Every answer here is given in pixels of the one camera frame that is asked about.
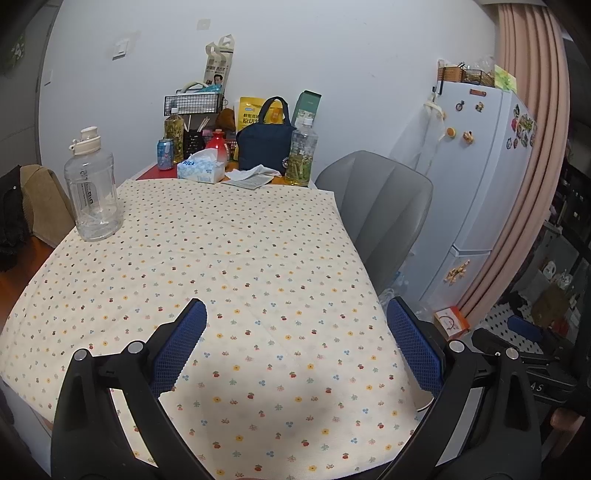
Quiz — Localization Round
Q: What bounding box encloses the white napkin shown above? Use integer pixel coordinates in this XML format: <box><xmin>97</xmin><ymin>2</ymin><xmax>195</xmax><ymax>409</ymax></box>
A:
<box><xmin>222</xmin><ymin>165</ymin><xmax>283</xmax><ymax>182</ymax></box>

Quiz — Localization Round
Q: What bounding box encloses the red table mat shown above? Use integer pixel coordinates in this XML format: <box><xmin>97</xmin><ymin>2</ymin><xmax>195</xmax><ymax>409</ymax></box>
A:
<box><xmin>135</xmin><ymin>164</ymin><xmax>182</xmax><ymax>182</ymax></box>

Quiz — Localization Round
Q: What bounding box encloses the yellow cap tea bottle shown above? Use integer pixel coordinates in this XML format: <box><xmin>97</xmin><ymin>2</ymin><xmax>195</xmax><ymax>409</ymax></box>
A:
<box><xmin>163</xmin><ymin>107</ymin><xmax>186</xmax><ymax>162</ymax></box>

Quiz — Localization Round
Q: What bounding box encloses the white fridge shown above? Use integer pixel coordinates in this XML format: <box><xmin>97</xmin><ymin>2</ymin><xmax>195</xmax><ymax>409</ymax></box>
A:
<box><xmin>409</xmin><ymin>78</ymin><xmax>539</xmax><ymax>320</ymax></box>

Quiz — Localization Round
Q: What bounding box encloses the floral print tablecloth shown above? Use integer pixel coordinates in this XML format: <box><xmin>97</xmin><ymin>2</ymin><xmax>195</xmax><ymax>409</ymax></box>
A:
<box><xmin>0</xmin><ymin>178</ymin><xmax>437</xmax><ymax>480</ymax></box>

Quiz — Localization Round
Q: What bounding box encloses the small dark wire basket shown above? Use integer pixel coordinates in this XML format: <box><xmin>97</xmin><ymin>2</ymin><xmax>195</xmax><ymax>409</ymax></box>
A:
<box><xmin>459</xmin><ymin>68</ymin><xmax>498</xmax><ymax>88</ymax></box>

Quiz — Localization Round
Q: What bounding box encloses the orange white box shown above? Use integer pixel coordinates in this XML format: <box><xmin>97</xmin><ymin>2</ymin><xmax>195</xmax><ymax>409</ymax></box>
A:
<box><xmin>433</xmin><ymin>306</ymin><xmax>471</xmax><ymax>340</ymax></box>

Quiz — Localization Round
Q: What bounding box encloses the green carton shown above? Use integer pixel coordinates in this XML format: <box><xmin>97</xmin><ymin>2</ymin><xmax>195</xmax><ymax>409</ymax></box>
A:
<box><xmin>292</xmin><ymin>91</ymin><xmax>323</xmax><ymax>130</ymax></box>

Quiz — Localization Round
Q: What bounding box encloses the large clear water jug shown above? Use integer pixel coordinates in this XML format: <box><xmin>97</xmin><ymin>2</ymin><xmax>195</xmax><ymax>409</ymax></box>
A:
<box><xmin>64</xmin><ymin>127</ymin><xmax>125</xmax><ymax>243</ymax></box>

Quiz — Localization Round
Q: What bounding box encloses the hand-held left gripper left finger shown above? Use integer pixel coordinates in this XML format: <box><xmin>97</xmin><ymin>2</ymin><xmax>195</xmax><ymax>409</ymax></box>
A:
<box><xmin>51</xmin><ymin>298</ymin><xmax>214</xmax><ymax>480</ymax></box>

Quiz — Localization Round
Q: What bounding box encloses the navy lunch bag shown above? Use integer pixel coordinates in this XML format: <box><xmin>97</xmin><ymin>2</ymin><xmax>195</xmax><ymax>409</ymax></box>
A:
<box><xmin>235</xmin><ymin>97</ymin><xmax>297</xmax><ymax>173</ymax></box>

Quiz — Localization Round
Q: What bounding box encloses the large brown cardboard box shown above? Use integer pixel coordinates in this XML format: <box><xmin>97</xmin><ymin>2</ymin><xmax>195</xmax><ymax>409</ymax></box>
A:
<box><xmin>531</xmin><ymin>281</ymin><xmax>574</xmax><ymax>326</ymax></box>

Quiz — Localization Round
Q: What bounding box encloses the green hat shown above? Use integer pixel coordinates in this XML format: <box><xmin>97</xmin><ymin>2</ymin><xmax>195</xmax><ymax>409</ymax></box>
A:
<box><xmin>4</xmin><ymin>33</ymin><xmax>28</xmax><ymax>75</ymax></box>

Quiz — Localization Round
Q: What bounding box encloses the teal white object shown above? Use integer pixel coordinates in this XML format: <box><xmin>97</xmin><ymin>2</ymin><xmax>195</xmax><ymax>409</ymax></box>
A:
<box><xmin>182</xmin><ymin>79</ymin><xmax>225</xmax><ymax>95</ymax></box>

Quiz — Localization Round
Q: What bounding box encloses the black perforated utensil holder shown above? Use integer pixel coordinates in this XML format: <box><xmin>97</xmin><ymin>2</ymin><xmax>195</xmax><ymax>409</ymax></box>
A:
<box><xmin>183</xmin><ymin>130</ymin><xmax>206</xmax><ymax>156</ymax></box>

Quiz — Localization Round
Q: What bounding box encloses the dark shelf rack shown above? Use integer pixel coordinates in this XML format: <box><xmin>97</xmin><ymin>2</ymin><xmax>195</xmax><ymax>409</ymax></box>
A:
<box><xmin>542</xmin><ymin>152</ymin><xmax>591</xmax><ymax>334</ymax></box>

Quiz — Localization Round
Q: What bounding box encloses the yellow snack pouch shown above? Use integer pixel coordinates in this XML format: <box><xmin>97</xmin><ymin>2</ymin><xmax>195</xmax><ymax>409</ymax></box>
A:
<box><xmin>238</xmin><ymin>96</ymin><xmax>285</xmax><ymax>135</ymax></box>

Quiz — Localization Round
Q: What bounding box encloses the black wire basket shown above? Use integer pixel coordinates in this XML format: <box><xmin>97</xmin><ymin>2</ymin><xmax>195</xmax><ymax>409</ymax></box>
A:
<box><xmin>164</xmin><ymin>91</ymin><xmax>227</xmax><ymax>116</ymax></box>

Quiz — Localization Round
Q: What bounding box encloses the blue drink can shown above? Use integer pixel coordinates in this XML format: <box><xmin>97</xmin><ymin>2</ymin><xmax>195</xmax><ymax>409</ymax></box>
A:
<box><xmin>157</xmin><ymin>138</ymin><xmax>177</xmax><ymax>172</ymax></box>

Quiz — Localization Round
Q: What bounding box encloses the cluster of colourful magnets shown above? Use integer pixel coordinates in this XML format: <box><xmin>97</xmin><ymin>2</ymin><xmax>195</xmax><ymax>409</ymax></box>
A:
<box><xmin>505</xmin><ymin>104</ymin><xmax>537</xmax><ymax>151</ymax></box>

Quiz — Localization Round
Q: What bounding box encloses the white printed tote bag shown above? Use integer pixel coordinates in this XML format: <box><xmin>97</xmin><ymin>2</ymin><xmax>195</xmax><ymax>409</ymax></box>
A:
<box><xmin>203</xmin><ymin>34</ymin><xmax>238</xmax><ymax>91</ymax></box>

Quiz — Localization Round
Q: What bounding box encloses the grey chair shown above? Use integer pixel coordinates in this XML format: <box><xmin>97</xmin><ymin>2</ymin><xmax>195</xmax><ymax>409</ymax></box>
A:
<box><xmin>315</xmin><ymin>150</ymin><xmax>435</xmax><ymax>296</ymax></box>

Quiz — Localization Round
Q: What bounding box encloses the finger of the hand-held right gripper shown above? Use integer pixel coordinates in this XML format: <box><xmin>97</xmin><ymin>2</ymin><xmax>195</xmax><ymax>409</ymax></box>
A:
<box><xmin>471</xmin><ymin>327</ymin><xmax>556</xmax><ymax>371</ymax></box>
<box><xmin>507</xmin><ymin>315</ymin><xmax>579</xmax><ymax>357</ymax></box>

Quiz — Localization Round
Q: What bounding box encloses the brown chair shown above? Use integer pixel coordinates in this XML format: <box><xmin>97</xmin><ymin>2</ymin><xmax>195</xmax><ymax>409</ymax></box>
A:
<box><xmin>21</xmin><ymin>165</ymin><xmax>77</xmax><ymax>250</ymax></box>

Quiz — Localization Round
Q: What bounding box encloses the blue white tissue box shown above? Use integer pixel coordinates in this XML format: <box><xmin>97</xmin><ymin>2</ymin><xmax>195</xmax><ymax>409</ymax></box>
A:
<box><xmin>177</xmin><ymin>148</ymin><xmax>227</xmax><ymax>185</ymax></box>

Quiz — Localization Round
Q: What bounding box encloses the person's right hand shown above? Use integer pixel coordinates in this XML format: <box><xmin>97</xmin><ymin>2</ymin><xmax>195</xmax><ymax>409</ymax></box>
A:
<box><xmin>551</xmin><ymin>408</ymin><xmax>585</xmax><ymax>457</ymax></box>

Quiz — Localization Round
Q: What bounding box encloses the clear plastic bag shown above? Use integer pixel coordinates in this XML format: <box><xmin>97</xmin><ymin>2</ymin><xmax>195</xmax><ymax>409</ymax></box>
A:
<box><xmin>383</xmin><ymin>272</ymin><xmax>435</xmax><ymax>320</ymax></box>

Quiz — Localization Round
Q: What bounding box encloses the green yellow card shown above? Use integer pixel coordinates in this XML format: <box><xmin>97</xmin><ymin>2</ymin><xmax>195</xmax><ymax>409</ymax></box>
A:
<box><xmin>493</xmin><ymin>65</ymin><xmax>518</xmax><ymax>93</ymax></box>

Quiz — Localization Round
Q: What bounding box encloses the white hanging plastic bag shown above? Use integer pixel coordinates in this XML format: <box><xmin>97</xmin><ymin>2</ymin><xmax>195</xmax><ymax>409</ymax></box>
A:
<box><xmin>402</xmin><ymin>99</ymin><xmax>449</xmax><ymax>177</ymax></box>

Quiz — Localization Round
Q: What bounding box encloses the grey door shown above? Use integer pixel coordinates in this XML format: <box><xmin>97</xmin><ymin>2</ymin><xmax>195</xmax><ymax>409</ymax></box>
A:
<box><xmin>0</xmin><ymin>46</ymin><xmax>42</xmax><ymax>172</ymax></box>

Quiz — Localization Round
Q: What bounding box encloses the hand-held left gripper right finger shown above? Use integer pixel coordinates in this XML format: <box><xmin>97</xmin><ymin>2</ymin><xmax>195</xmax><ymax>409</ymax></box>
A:
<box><xmin>382</xmin><ymin>296</ymin><xmax>542</xmax><ymax>480</ymax></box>

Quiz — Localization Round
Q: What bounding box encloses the gold ornament magnet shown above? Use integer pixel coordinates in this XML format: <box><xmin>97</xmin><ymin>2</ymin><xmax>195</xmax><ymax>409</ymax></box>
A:
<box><xmin>443</xmin><ymin>261</ymin><xmax>472</xmax><ymax>285</ymax></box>

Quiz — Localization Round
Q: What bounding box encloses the pink curtain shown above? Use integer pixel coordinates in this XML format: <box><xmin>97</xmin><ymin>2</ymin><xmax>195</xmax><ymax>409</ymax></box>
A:
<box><xmin>462</xmin><ymin>0</ymin><xmax>571</xmax><ymax>320</ymax></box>

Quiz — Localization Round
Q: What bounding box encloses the red white bottle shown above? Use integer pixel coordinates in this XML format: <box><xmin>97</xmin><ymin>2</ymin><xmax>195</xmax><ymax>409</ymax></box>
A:
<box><xmin>204</xmin><ymin>130</ymin><xmax>230</xmax><ymax>162</ymax></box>

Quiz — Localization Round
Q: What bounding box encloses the grey printed sheet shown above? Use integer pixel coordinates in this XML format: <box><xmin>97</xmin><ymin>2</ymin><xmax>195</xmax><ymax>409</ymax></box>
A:
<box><xmin>226</xmin><ymin>174</ymin><xmax>276</xmax><ymax>190</ymax></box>

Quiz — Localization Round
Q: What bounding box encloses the white cap tea bottle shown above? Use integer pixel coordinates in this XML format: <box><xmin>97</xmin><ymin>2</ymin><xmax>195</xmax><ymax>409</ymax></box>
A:
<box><xmin>285</xmin><ymin>117</ymin><xmax>317</xmax><ymax>188</ymax></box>

